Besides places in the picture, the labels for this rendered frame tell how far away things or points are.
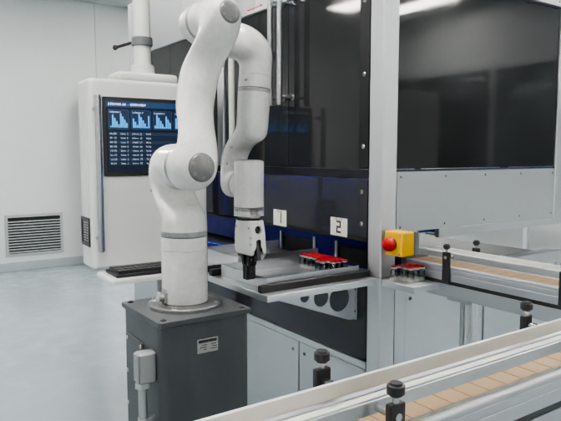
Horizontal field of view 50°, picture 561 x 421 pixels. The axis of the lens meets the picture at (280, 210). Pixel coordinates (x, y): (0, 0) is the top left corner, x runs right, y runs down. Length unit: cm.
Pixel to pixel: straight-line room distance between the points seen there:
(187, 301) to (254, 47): 69
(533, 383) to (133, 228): 184
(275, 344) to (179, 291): 88
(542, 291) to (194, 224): 88
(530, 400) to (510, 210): 142
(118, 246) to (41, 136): 464
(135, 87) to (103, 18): 492
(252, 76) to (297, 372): 113
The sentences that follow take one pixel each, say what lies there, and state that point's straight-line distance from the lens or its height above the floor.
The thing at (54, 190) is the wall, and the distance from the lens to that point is 707.
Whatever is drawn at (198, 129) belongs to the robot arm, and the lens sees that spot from 150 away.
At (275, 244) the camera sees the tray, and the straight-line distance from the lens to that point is 238.
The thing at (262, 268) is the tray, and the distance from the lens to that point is 195.
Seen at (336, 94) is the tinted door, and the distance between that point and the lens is 199.
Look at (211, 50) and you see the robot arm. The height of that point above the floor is 151.
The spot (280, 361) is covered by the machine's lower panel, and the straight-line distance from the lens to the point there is 235.
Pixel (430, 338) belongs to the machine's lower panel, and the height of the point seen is 65.
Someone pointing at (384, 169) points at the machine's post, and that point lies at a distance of 181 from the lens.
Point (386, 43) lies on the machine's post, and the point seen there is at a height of 158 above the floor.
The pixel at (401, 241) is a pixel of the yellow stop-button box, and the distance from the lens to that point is 175.
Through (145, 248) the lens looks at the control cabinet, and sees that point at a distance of 251.
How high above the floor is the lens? 126
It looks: 5 degrees down
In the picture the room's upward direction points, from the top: straight up
